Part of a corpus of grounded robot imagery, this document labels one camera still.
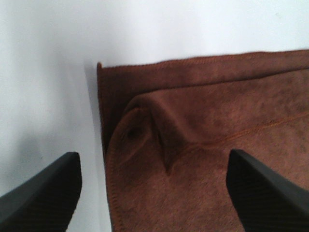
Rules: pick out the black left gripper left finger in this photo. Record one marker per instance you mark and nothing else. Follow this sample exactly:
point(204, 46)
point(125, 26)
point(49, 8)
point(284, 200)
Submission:
point(47, 201)

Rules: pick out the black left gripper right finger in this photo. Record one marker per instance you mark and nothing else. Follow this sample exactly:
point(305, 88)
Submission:
point(264, 200)

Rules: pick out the brown towel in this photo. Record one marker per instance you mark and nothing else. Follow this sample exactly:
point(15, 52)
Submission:
point(168, 129)

